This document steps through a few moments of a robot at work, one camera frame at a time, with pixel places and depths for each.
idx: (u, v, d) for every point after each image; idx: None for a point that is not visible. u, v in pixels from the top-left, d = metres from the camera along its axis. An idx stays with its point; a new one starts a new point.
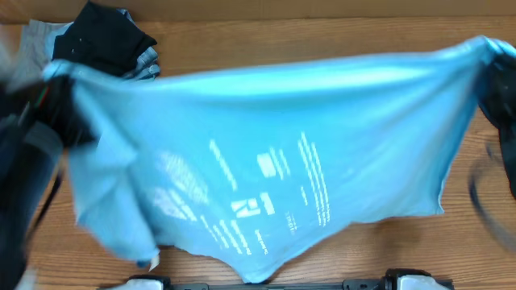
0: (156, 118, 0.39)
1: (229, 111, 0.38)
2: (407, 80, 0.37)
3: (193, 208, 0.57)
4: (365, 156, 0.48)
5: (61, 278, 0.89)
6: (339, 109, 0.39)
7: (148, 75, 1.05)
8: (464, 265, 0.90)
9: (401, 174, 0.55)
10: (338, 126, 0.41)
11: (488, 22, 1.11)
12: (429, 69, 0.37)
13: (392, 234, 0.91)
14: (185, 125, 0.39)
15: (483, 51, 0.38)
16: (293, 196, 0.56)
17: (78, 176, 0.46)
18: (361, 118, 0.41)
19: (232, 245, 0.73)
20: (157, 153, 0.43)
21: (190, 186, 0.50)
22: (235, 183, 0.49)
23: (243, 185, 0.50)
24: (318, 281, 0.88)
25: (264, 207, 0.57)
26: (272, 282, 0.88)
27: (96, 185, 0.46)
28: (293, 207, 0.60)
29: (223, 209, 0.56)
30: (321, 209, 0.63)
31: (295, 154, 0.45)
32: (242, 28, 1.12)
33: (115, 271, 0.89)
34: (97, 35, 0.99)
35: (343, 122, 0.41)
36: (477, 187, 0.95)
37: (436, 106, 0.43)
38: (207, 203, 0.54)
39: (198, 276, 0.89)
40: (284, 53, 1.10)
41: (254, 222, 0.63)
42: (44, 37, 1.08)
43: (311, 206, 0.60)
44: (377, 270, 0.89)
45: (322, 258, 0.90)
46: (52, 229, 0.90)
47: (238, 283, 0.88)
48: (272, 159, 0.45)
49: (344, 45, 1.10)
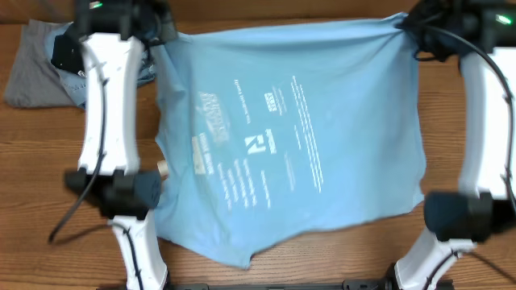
0: (226, 69, 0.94)
1: (249, 68, 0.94)
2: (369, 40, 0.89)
3: (215, 151, 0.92)
4: (329, 86, 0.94)
5: (61, 278, 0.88)
6: (309, 67, 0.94)
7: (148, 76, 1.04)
8: (464, 265, 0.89)
9: (357, 118, 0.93)
10: (304, 64, 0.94)
11: None
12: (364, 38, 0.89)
13: (392, 234, 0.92)
14: (222, 71, 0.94)
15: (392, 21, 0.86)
16: (285, 120, 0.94)
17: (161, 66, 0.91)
18: (326, 70, 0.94)
19: (242, 191, 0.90)
20: (201, 91, 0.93)
21: (218, 119, 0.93)
22: (248, 115, 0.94)
23: (255, 118, 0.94)
24: (318, 281, 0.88)
25: (270, 147, 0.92)
26: (273, 282, 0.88)
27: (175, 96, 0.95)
28: (299, 154, 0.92)
29: (239, 146, 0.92)
30: (310, 151, 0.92)
31: (289, 93, 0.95)
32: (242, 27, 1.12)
33: (114, 271, 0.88)
34: None
35: (320, 74, 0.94)
36: None
37: (361, 63, 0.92)
38: (228, 138, 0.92)
39: (198, 277, 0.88)
40: None
41: (260, 160, 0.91)
42: (43, 37, 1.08)
43: (305, 151, 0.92)
44: (377, 271, 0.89)
45: (314, 235, 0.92)
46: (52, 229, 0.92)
47: (239, 283, 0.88)
48: (272, 94, 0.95)
49: None
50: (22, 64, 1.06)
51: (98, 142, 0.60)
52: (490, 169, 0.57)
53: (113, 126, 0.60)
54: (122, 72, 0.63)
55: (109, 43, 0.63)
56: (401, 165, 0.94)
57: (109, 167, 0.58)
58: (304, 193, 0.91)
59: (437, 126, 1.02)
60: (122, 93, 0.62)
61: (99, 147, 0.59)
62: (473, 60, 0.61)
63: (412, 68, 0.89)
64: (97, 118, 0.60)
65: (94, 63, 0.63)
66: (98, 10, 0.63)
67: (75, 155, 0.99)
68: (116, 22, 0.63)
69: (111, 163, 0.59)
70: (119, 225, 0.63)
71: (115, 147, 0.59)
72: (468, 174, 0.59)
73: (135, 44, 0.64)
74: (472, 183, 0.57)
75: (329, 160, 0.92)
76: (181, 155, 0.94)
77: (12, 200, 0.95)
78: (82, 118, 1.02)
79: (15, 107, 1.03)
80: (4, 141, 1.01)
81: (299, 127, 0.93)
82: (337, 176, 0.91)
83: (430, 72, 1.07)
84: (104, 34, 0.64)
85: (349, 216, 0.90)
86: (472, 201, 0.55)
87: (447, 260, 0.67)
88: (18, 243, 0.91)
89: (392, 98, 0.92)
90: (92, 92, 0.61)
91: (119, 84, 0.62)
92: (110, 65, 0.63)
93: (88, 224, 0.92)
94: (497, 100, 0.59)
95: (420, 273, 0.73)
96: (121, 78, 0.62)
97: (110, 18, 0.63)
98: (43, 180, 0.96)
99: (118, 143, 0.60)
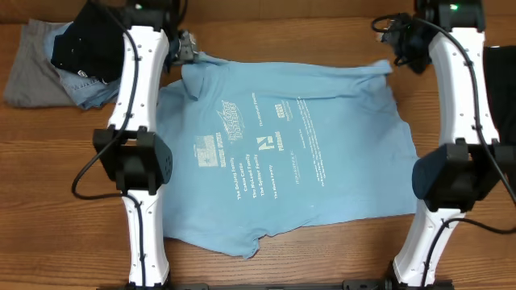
0: (241, 88, 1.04)
1: (260, 80, 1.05)
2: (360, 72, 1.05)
3: (228, 149, 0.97)
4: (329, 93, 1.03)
5: (61, 278, 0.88)
6: (315, 82, 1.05)
7: None
8: (463, 265, 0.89)
9: (355, 125, 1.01)
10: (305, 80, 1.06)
11: None
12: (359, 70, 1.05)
13: (392, 234, 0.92)
14: (234, 80, 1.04)
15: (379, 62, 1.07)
16: (292, 125, 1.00)
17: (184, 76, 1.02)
18: (326, 84, 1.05)
19: (248, 185, 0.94)
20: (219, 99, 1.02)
21: (234, 124, 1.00)
22: (260, 120, 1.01)
23: (264, 121, 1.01)
24: (318, 281, 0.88)
25: (277, 144, 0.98)
26: (272, 282, 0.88)
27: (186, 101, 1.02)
28: (303, 152, 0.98)
29: (251, 142, 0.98)
30: (314, 151, 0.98)
31: (295, 105, 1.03)
32: (242, 27, 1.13)
33: (114, 271, 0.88)
34: (97, 35, 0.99)
35: (320, 85, 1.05)
36: None
37: (355, 83, 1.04)
38: (241, 137, 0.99)
39: (198, 278, 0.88)
40: (283, 51, 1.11)
41: (267, 157, 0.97)
42: (43, 37, 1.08)
43: (308, 150, 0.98)
44: (377, 270, 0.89)
45: (314, 228, 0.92)
46: (52, 229, 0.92)
47: (239, 283, 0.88)
48: (281, 105, 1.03)
49: (344, 43, 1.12)
50: (22, 64, 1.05)
51: (126, 107, 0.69)
52: (463, 122, 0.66)
53: (141, 94, 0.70)
54: (151, 56, 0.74)
55: (144, 31, 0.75)
56: (400, 166, 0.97)
57: (132, 126, 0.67)
58: (308, 188, 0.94)
59: (436, 126, 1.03)
60: (147, 72, 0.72)
61: (127, 109, 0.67)
62: (438, 40, 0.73)
63: (389, 92, 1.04)
64: (128, 88, 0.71)
65: (131, 47, 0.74)
66: (139, 8, 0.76)
67: (75, 155, 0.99)
68: (153, 18, 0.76)
69: (136, 122, 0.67)
70: (132, 198, 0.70)
71: (139, 112, 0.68)
72: (444, 134, 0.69)
73: (164, 36, 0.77)
74: (449, 138, 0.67)
75: (331, 160, 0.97)
76: (190, 147, 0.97)
77: (12, 200, 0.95)
78: (82, 118, 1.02)
79: (15, 106, 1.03)
80: (4, 141, 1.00)
81: (303, 130, 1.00)
82: (338, 174, 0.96)
83: (428, 72, 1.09)
84: (140, 26, 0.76)
85: (351, 208, 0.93)
86: (451, 151, 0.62)
87: (440, 234, 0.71)
88: (17, 243, 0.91)
89: (388, 113, 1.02)
90: (126, 69, 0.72)
91: (148, 64, 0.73)
92: (143, 48, 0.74)
93: (88, 223, 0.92)
94: (459, 68, 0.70)
95: (417, 257, 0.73)
96: (150, 59, 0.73)
97: (149, 14, 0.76)
98: (42, 179, 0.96)
99: (143, 109, 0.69)
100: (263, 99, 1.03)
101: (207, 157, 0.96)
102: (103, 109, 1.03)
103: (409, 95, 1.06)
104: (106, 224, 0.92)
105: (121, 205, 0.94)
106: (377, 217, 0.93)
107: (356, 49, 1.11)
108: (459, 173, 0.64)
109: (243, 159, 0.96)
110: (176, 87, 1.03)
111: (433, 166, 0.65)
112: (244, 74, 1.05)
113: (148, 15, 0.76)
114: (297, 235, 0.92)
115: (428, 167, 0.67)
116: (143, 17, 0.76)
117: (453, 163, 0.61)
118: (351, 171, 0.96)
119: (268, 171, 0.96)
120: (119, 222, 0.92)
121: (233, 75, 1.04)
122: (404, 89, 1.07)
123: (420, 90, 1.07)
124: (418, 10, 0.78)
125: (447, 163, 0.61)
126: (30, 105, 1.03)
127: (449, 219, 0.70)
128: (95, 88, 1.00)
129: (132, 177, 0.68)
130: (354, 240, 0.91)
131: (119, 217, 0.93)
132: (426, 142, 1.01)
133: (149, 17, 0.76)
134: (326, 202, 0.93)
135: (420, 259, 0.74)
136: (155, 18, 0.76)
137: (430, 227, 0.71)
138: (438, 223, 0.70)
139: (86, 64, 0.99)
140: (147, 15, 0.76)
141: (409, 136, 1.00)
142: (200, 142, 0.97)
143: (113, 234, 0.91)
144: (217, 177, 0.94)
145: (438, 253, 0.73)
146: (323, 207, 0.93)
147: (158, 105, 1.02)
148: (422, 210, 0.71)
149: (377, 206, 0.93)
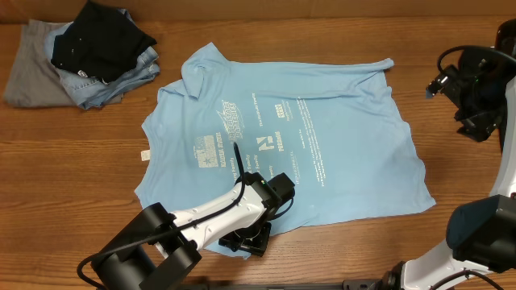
0: (241, 88, 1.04)
1: (260, 80, 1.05)
2: (359, 72, 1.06)
3: (227, 149, 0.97)
4: (330, 93, 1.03)
5: (61, 278, 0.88)
6: (315, 82, 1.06)
7: (148, 75, 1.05)
8: None
9: (355, 125, 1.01)
10: (307, 80, 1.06)
11: (489, 22, 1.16)
12: (358, 70, 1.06)
13: (392, 234, 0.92)
14: (233, 81, 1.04)
15: (380, 63, 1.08)
16: (292, 125, 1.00)
17: (185, 75, 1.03)
18: (326, 85, 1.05)
19: None
20: (220, 101, 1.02)
21: (234, 125, 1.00)
22: (260, 120, 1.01)
23: (266, 122, 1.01)
24: (318, 281, 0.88)
25: (276, 144, 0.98)
26: (272, 282, 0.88)
27: (185, 101, 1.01)
28: (303, 153, 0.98)
29: (250, 143, 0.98)
30: (314, 151, 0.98)
31: (295, 105, 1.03)
32: (242, 28, 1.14)
33: None
34: (97, 35, 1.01)
35: (322, 86, 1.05)
36: (477, 187, 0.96)
37: (355, 84, 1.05)
38: (241, 137, 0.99)
39: (199, 277, 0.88)
40: (283, 51, 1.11)
41: (267, 157, 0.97)
42: (43, 37, 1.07)
43: (308, 150, 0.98)
44: (377, 271, 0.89)
45: (314, 228, 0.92)
46: (52, 229, 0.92)
47: (238, 283, 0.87)
48: (282, 106, 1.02)
49: (344, 43, 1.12)
50: (22, 64, 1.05)
51: (199, 216, 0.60)
52: None
53: (215, 221, 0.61)
54: (239, 212, 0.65)
55: (253, 196, 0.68)
56: (400, 166, 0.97)
57: (187, 234, 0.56)
58: (308, 188, 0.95)
59: (436, 126, 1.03)
60: (226, 220, 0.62)
61: (197, 219, 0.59)
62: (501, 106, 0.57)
63: (390, 92, 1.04)
64: (218, 207, 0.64)
65: (238, 190, 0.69)
66: (263, 184, 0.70)
67: (75, 155, 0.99)
68: (265, 200, 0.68)
69: (192, 234, 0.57)
70: None
71: (202, 230, 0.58)
72: (501, 180, 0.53)
73: (255, 216, 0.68)
74: (504, 188, 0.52)
75: (331, 161, 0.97)
76: (188, 147, 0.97)
77: (12, 200, 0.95)
78: (83, 118, 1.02)
79: (16, 106, 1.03)
80: (4, 141, 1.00)
81: (303, 131, 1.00)
82: (339, 176, 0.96)
83: (429, 71, 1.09)
84: (253, 192, 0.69)
85: (351, 209, 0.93)
86: (504, 203, 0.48)
87: (456, 276, 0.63)
88: (17, 243, 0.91)
89: (388, 113, 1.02)
90: (222, 200, 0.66)
91: (231, 216, 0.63)
92: (245, 203, 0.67)
93: (88, 223, 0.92)
94: None
95: (423, 279, 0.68)
96: (237, 213, 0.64)
97: (264, 194, 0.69)
98: (42, 179, 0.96)
99: (206, 234, 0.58)
100: (264, 100, 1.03)
101: (207, 158, 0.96)
102: (103, 109, 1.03)
103: (409, 96, 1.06)
104: (106, 224, 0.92)
105: (121, 208, 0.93)
106: (378, 217, 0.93)
107: (356, 49, 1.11)
108: (506, 232, 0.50)
109: (243, 159, 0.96)
110: (175, 87, 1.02)
111: (475, 216, 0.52)
112: (243, 75, 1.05)
113: (264, 191, 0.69)
114: (297, 235, 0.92)
115: (472, 214, 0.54)
116: (260, 190, 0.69)
117: (499, 221, 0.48)
118: (351, 171, 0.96)
119: (268, 171, 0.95)
120: (119, 223, 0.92)
121: (233, 76, 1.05)
122: (404, 88, 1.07)
123: (420, 90, 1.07)
124: (468, 73, 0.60)
125: (492, 218, 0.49)
126: (30, 106, 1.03)
127: (472, 269, 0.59)
128: (95, 88, 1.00)
129: (107, 265, 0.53)
130: (355, 239, 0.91)
131: (119, 218, 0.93)
132: (427, 142, 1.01)
133: (264, 192, 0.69)
134: (326, 203, 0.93)
135: (428, 284, 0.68)
136: (268, 197, 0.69)
137: (450, 267, 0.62)
138: (459, 267, 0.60)
139: (86, 64, 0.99)
140: (262, 192, 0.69)
141: (409, 137, 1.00)
142: (201, 143, 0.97)
143: (113, 234, 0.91)
144: (217, 179, 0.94)
145: (447, 286, 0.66)
146: (323, 207, 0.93)
147: (158, 105, 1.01)
148: (444, 250, 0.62)
149: (378, 207, 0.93)
